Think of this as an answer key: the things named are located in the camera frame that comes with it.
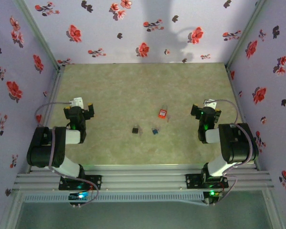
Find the red padlock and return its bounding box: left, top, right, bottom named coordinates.
left=158, top=104, right=169, bottom=119

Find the circuit board with LED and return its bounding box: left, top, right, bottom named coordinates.
left=68, top=190, right=91, bottom=201
left=204, top=189, right=224, bottom=200

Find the lilac left arm cable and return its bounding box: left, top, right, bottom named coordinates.
left=34, top=102, right=98, bottom=207

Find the aluminium side rail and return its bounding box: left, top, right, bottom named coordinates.
left=225, top=64, right=262, bottom=171
left=28, top=65, right=65, bottom=173

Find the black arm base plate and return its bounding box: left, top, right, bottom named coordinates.
left=59, top=175, right=102, bottom=191
left=185, top=173, right=229, bottom=190

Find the grey corner post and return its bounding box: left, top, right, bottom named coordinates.
left=225, top=0, right=269, bottom=69
left=13, top=0, right=62, bottom=71

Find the aluminium front rail beam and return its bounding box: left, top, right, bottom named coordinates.
left=13, top=164, right=275, bottom=192

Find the slotted grey cable duct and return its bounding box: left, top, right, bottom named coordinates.
left=22, top=192, right=205, bottom=204

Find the grey frame leg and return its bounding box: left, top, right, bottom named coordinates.
left=0, top=190, right=24, bottom=229
left=262, top=188, right=286, bottom=229

